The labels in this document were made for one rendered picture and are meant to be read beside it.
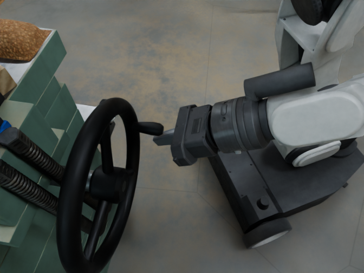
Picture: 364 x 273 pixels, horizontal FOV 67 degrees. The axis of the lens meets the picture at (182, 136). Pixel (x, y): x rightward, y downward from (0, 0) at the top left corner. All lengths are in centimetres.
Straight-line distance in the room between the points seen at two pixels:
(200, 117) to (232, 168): 74
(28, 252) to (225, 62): 156
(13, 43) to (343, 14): 59
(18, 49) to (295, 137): 49
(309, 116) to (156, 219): 101
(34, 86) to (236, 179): 85
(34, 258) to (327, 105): 62
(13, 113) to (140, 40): 170
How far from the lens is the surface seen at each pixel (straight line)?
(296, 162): 116
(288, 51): 80
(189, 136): 46
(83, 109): 84
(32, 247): 68
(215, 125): 43
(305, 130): 39
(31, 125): 41
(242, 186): 116
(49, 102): 62
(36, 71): 58
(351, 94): 38
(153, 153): 143
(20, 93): 55
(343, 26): 62
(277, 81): 41
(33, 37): 60
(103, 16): 235
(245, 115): 41
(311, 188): 127
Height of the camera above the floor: 124
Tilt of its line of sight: 57 degrees down
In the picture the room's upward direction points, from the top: straight up
